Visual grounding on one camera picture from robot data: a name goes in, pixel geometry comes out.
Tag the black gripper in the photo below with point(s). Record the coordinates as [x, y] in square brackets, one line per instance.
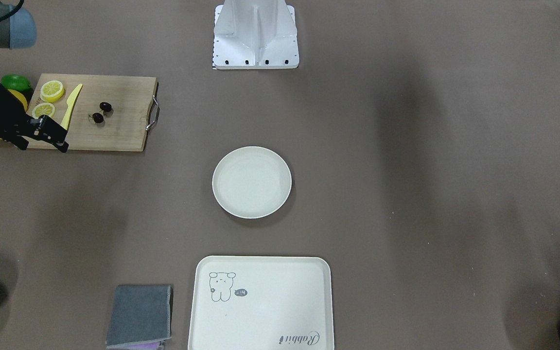
[4, 115]

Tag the dark red cherry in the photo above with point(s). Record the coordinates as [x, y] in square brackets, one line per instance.
[105, 107]
[97, 118]

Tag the cream rectangular tray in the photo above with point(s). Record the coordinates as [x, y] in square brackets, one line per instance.
[262, 303]

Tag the lemon slice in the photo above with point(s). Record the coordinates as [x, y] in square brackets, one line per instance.
[43, 109]
[52, 91]

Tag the yellow plastic knife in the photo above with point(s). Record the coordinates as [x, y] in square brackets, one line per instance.
[71, 101]

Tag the yellow lemon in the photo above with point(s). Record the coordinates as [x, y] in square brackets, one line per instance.
[20, 97]

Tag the green lime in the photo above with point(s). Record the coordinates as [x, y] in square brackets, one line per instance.
[16, 82]

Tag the wooden cutting board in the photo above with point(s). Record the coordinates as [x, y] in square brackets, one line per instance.
[111, 113]

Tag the grey folded cloth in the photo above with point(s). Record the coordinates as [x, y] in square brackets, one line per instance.
[140, 317]

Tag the round cream plate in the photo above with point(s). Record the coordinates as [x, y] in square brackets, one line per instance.
[251, 182]

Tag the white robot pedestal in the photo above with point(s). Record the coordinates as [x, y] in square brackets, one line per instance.
[255, 35]

